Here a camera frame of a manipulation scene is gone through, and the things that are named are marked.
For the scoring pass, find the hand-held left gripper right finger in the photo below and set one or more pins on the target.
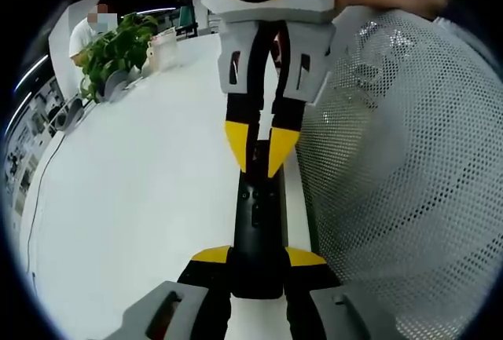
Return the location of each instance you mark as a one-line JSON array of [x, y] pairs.
[[338, 316]]

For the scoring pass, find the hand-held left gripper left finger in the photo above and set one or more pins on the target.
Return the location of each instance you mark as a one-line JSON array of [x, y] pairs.
[[169, 316]]

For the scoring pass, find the black remote control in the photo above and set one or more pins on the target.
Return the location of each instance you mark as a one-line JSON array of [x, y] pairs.
[[259, 218]]

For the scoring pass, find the white basket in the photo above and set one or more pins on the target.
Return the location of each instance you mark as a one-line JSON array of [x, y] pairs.
[[163, 51]]

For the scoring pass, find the green panel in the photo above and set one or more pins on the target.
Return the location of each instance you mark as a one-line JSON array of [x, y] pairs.
[[186, 18]]

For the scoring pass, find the green potted plant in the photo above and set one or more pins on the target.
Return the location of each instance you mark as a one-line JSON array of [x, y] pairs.
[[114, 49]]

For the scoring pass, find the dark headphones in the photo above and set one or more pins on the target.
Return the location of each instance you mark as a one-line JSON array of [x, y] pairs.
[[64, 120]]

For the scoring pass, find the background workbench shelves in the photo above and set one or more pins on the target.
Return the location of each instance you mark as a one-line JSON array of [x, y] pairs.
[[23, 167]]

